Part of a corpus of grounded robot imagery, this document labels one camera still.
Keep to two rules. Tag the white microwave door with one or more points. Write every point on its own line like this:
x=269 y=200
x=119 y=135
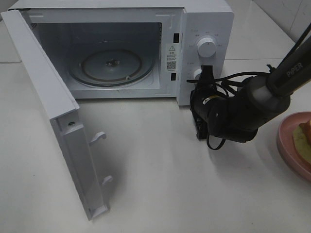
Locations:
x=62 y=112

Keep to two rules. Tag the lower white timer knob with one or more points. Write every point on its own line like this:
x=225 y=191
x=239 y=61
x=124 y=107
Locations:
x=197 y=74

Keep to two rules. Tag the upper white power knob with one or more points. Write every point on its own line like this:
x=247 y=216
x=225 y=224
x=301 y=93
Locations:
x=206 y=46

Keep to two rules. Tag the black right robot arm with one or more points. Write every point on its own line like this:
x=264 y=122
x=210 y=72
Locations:
x=258 y=100

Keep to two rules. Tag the white warning label sticker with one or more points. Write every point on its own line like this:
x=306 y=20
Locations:
x=172 y=53

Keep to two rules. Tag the white microwave oven body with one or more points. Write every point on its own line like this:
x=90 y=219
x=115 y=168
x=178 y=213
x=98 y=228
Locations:
x=59 y=25

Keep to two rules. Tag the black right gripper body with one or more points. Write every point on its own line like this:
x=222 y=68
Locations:
x=203 y=100

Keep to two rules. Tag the sandwich with lettuce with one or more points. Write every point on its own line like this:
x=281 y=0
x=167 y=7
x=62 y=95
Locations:
x=302 y=140

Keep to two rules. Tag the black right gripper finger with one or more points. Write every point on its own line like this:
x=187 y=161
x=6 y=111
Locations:
x=207 y=72

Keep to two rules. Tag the pink round plate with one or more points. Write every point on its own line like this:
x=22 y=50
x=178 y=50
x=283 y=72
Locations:
x=286 y=147

